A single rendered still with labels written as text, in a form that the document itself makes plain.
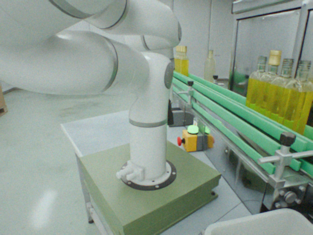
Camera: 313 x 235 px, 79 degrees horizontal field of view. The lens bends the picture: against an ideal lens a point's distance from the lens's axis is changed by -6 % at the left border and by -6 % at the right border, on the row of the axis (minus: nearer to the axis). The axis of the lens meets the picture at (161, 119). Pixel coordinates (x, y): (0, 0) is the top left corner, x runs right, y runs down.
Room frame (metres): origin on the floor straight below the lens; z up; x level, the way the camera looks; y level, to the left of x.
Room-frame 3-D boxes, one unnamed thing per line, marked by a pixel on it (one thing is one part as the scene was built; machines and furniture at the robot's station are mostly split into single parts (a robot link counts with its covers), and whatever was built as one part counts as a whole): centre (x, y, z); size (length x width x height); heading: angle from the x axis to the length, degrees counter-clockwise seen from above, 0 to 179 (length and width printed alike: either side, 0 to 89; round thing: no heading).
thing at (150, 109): (0.47, 0.04, 1.08); 0.13 x 0.10 x 0.16; 69
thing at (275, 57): (0.63, -0.35, 1.14); 0.04 x 0.04 x 0.04
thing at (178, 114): (1.04, -0.07, 0.79); 0.08 x 0.08 x 0.08; 11
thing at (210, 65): (1.33, -0.32, 1.01); 0.06 x 0.06 x 0.26; 19
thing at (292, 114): (0.51, -0.38, 0.99); 0.06 x 0.06 x 0.21; 11
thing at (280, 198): (0.36, -0.30, 0.85); 0.09 x 0.04 x 0.07; 101
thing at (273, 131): (1.25, -0.17, 0.92); 1.75 x 0.01 x 0.08; 11
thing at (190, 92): (0.93, -0.11, 0.94); 0.07 x 0.04 x 0.13; 101
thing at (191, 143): (0.76, -0.13, 0.79); 0.07 x 0.07 x 0.07; 11
